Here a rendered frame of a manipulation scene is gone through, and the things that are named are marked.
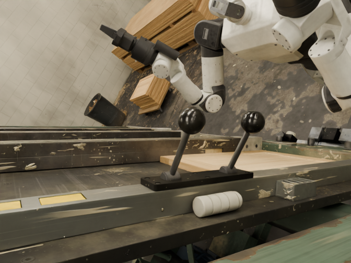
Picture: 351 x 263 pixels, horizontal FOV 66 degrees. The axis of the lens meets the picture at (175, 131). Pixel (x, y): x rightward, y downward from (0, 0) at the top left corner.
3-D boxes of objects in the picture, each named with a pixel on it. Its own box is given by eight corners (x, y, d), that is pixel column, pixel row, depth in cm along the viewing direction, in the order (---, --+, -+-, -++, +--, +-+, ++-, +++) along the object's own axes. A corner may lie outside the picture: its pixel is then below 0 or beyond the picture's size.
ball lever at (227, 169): (240, 182, 48) (274, 118, 42) (223, 184, 46) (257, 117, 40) (227, 168, 51) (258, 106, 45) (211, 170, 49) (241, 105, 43)
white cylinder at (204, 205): (203, 220, 38) (243, 211, 42) (204, 200, 38) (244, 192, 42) (191, 214, 40) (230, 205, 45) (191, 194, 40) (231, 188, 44)
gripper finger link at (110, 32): (102, 22, 97) (118, 31, 99) (98, 30, 98) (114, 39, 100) (101, 22, 95) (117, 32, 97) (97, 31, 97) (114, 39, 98)
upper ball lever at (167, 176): (184, 190, 42) (214, 116, 36) (162, 193, 40) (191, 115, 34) (173, 174, 44) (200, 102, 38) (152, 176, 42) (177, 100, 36)
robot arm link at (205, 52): (211, 52, 118) (210, 19, 113) (230, 52, 113) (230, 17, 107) (197, 57, 110) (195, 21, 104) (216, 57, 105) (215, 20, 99)
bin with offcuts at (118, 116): (131, 109, 528) (103, 90, 496) (119, 131, 509) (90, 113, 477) (119, 112, 569) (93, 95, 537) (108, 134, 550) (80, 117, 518)
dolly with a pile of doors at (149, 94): (176, 86, 429) (157, 70, 409) (164, 114, 409) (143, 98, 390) (155, 94, 477) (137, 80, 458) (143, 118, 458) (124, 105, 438)
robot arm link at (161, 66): (143, 54, 108) (167, 68, 111) (136, 69, 101) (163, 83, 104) (155, 31, 101) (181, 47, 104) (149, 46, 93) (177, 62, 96)
